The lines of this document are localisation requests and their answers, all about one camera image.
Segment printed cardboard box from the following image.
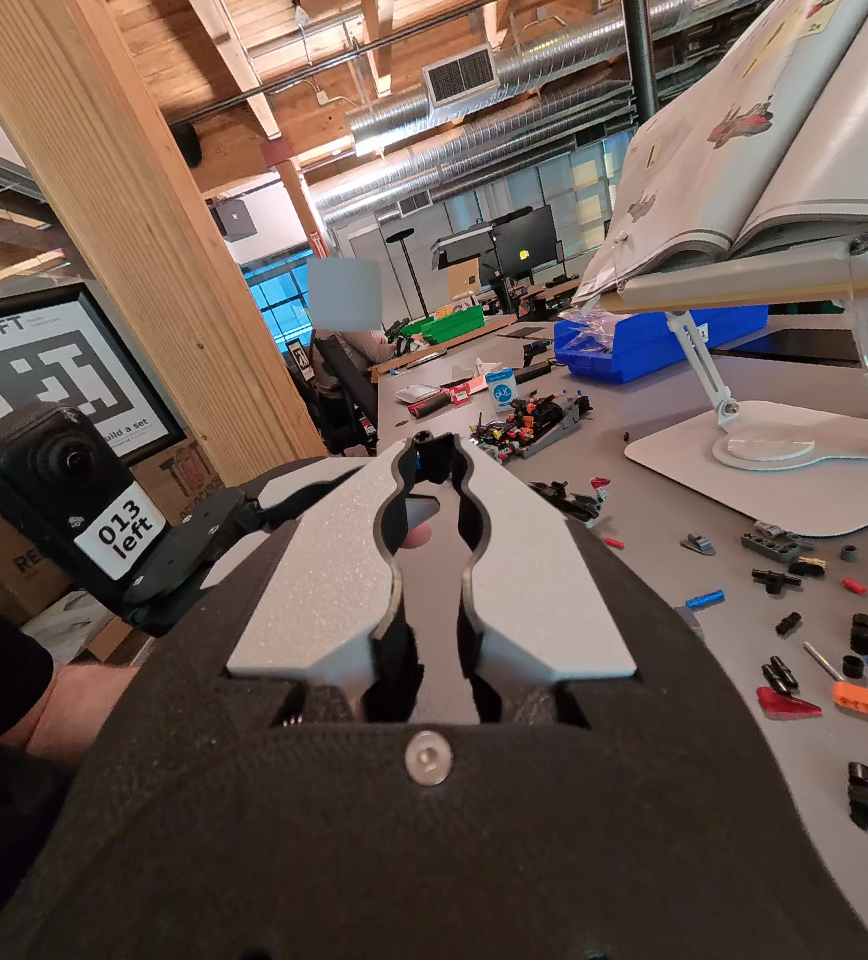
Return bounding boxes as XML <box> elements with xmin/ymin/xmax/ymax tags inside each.
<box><xmin>132</xmin><ymin>430</ymin><xmax>229</xmax><ymax>528</ymax></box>

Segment grey lego beam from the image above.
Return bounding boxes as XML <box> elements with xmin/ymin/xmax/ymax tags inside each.
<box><xmin>740</xmin><ymin>528</ymin><xmax>814</xmax><ymax>564</ymax></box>

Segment partly built lego car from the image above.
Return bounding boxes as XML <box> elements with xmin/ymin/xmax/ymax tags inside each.
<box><xmin>469</xmin><ymin>390</ymin><xmax>594</xmax><ymax>461</ymax></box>

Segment black computer monitor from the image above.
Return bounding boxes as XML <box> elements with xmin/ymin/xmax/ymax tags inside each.
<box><xmin>489</xmin><ymin>203</ymin><xmax>559</xmax><ymax>291</ymax></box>

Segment dark red wedge piece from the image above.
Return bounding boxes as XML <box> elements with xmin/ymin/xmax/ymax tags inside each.
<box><xmin>755</xmin><ymin>685</ymin><xmax>823</xmax><ymax>723</ymax></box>

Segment white ceiling vent grille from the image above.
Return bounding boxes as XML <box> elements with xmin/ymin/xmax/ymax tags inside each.
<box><xmin>422</xmin><ymin>42</ymin><xmax>499</xmax><ymax>107</ymax></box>

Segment ribbed silver air ducts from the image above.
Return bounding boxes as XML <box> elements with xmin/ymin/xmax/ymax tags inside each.
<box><xmin>312</xmin><ymin>0</ymin><xmax>633</xmax><ymax>228</ymax></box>

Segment black lego assembly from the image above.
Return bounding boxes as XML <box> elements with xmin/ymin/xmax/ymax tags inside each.
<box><xmin>529</xmin><ymin>475</ymin><xmax>614</xmax><ymax>525</ymax></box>

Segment grey lego axle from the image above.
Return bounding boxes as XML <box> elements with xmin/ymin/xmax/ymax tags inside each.
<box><xmin>803</xmin><ymin>642</ymin><xmax>845</xmax><ymax>683</ymax></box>

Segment lego instruction booklet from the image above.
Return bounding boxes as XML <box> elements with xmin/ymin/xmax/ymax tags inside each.
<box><xmin>572</xmin><ymin>0</ymin><xmax>868</xmax><ymax>306</ymax></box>

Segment green plastic bins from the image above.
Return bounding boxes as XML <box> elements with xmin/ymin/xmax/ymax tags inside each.
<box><xmin>399</xmin><ymin>303</ymin><xmax>488</xmax><ymax>347</ymax></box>

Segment monitor stand with cardboard box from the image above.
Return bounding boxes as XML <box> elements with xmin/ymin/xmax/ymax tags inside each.
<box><xmin>431</xmin><ymin>223</ymin><xmax>496</xmax><ymax>303</ymax></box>

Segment black floor lamp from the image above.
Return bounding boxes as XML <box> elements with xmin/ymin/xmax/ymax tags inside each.
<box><xmin>386</xmin><ymin>228</ymin><xmax>432</xmax><ymax>321</ymax></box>

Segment clear plastic bags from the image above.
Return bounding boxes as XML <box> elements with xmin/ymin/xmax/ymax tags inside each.
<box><xmin>557</xmin><ymin>306</ymin><xmax>619</xmax><ymax>354</ymax></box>

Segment wooden support post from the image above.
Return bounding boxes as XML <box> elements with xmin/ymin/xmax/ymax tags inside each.
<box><xmin>0</xmin><ymin>0</ymin><xmax>331</xmax><ymax>490</ymax></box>

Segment blue plastic bin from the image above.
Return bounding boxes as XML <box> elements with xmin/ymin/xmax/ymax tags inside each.
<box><xmin>553</xmin><ymin>303</ymin><xmax>771</xmax><ymax>386</ymax></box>

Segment black ceiling pipe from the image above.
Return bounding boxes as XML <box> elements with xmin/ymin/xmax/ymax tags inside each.
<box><xmin>620</xmin><ymin>0</ymin><xmax>660</xmax><ymax>123</ymax></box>

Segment black red handled tool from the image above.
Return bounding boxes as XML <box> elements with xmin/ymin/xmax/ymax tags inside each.
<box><xmin>407</xmin><ymin>381</ymin><xmax>473</xmax><ymax>420</ymax></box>

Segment black lego connector piece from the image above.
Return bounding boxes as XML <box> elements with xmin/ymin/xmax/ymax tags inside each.
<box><xmin>412</xmin><ymin>430</ymin><xmax>455</xmax><ymax>483</ymax></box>

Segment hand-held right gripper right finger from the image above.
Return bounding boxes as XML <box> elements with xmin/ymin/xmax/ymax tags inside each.
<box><xmin>454</xmin><ymin>438</ymin><xmax>639</xmax><ymax>715</ymax></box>

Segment black wall speaker box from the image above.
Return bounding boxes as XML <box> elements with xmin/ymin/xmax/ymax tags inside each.
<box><xmin>208</xmin><ymin>195</ymin><xmax>259</xmax><ymax>243</ymax></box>

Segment black desk mat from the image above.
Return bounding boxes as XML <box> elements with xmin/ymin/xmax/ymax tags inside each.
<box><xmin>707</xmin><ymin>325</ymin><xmax>868</xmax><ymax>369</ymax></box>

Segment black office chair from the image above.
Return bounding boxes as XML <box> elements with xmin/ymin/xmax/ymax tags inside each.
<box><xmin>311</xmin><ymin>333</ymin><xmax>380</xmax><ymax>456</ymax></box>

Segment person's left forearm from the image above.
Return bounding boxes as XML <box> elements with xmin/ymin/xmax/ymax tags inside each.
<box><xmin>0</xmin><ymin>658</ymin><xmax>144</xmax><ymax>768</ymax></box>

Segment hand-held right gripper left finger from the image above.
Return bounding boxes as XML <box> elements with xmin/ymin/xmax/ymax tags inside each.
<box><xmin>226</xmin><ymin>438</ymin><xmax>414</xmax><ymax>708</ymax></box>

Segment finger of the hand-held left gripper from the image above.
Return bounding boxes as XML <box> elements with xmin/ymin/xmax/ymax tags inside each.
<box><xmin>199</xmin><ymin>523</ymin><xmax>290</xmax><ymax>595</ymax></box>
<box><xmin>256</xmin><ymin>452</ymin><xmax>375</xmax><ymax>531</ymax></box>

